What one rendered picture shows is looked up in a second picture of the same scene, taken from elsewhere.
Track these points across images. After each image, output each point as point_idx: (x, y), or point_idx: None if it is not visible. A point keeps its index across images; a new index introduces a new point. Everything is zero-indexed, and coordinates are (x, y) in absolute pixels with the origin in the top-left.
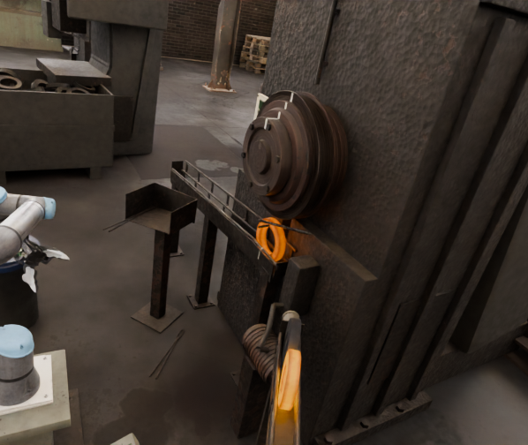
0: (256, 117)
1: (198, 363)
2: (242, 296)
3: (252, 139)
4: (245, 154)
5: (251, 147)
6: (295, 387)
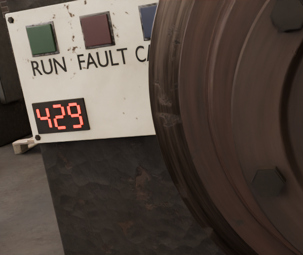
0: (154, 30)
1: None
2: None
3: (301, 81)
4: (279, 172)
5: (299, 121)
6: None
